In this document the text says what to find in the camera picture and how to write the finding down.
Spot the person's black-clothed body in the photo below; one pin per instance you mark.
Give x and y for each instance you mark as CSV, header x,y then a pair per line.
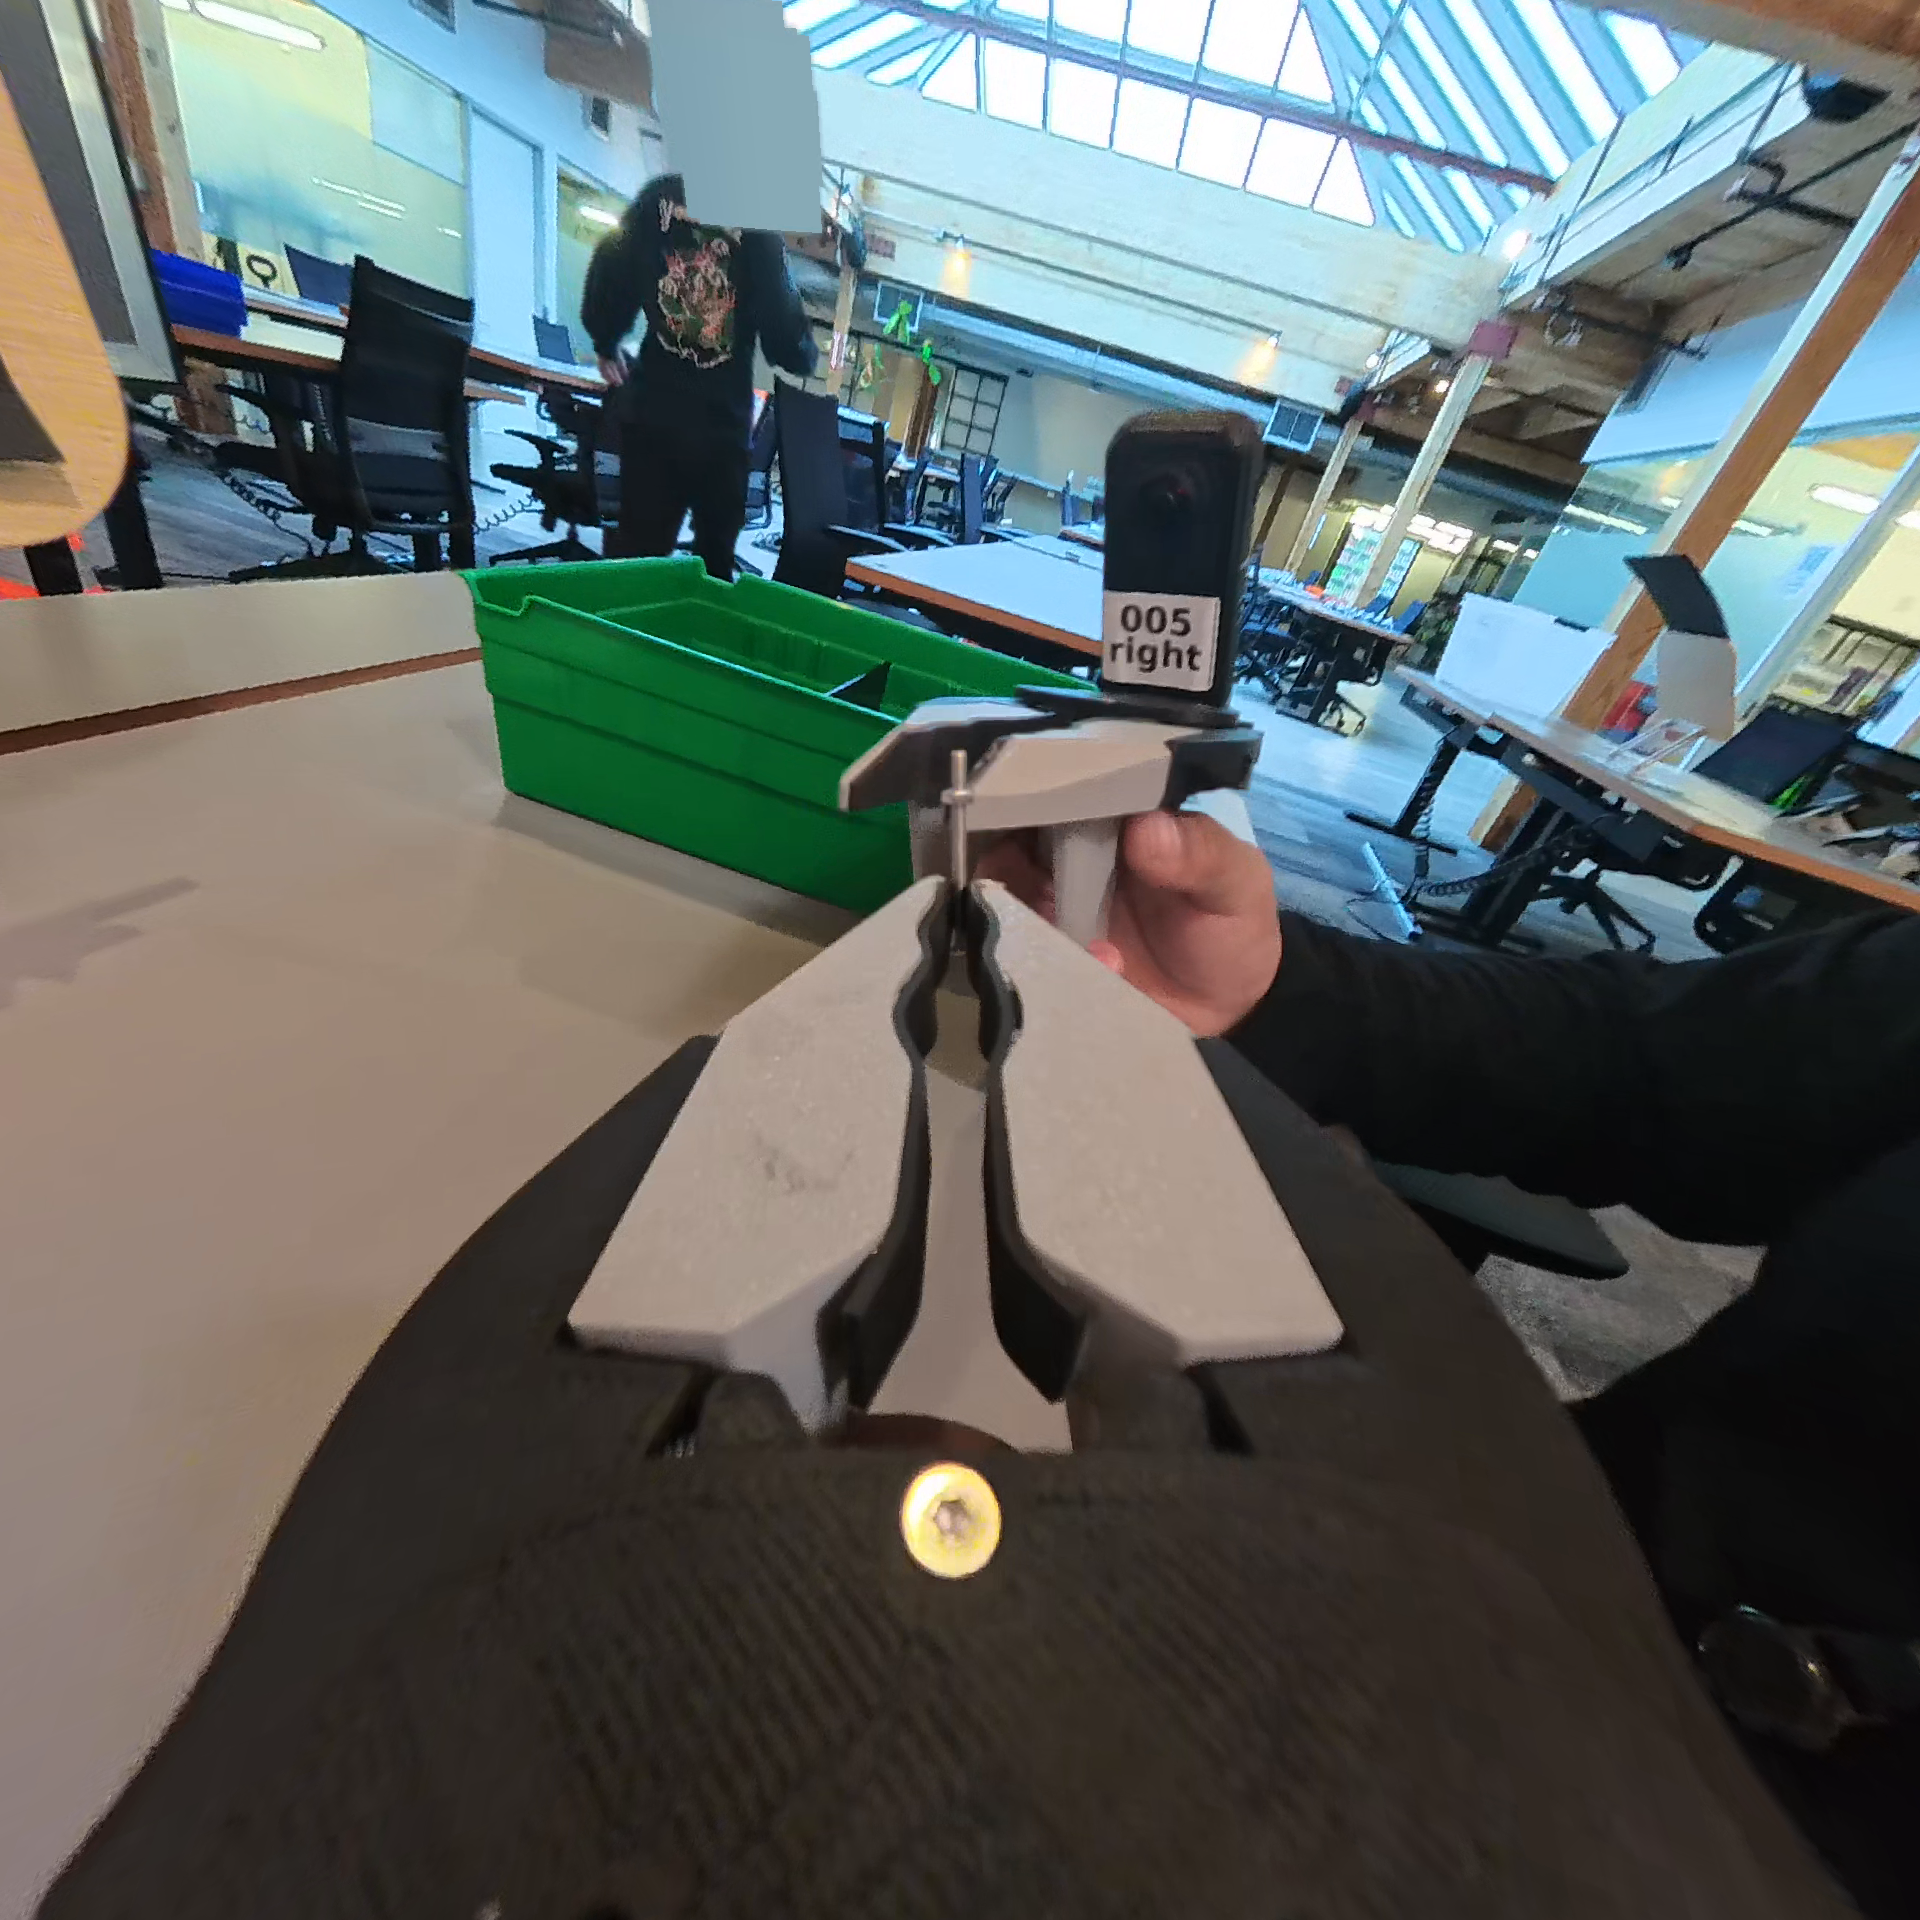
x,y
1798,1424

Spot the blue plastic bin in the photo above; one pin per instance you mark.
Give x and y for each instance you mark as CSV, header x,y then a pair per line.
x,y
201,293

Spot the desk with blue chairs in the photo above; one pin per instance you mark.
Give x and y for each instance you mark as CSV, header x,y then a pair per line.
x,y
1334,609

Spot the white box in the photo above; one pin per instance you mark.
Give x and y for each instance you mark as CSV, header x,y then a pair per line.
x,y
1515,661

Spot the long wooden desk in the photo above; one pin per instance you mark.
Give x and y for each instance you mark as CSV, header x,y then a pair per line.
x,y
253,345

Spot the wooden document stand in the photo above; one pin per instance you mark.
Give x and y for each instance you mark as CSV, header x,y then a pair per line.
x,y
66,271

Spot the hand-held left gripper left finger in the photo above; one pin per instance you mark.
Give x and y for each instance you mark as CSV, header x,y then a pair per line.
x,y
750,1172

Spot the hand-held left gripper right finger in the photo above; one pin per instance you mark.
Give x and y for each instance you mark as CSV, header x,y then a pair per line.
x,y
1154,1185

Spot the black office chair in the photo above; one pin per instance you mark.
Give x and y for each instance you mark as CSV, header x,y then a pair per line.
x,y
563,480
404,376
819,480

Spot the grey chair seat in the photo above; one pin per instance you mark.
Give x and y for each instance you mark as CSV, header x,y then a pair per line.
x,y
1529,1224

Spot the white top table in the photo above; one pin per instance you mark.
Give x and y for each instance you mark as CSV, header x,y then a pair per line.
x,y
990,592

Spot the silver bolt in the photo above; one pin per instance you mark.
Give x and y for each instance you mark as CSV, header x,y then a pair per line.
x,y
956,839

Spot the green plastic bin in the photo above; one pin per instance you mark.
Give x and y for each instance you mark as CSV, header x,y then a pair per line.
x,y
675,765

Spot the person's right hand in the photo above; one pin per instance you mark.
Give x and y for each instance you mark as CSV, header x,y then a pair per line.
x,y
1200,930

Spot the black laptop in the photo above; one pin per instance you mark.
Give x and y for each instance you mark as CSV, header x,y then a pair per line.
x,y
1779,758

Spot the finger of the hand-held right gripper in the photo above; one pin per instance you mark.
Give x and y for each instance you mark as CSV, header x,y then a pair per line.
x,y
891,780
1078,774

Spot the wooden top desk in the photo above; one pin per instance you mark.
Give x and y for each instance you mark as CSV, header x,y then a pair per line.
x,y
1568,743

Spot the person's right forearm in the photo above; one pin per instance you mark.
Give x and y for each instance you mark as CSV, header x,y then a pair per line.
x,y
1576,1050

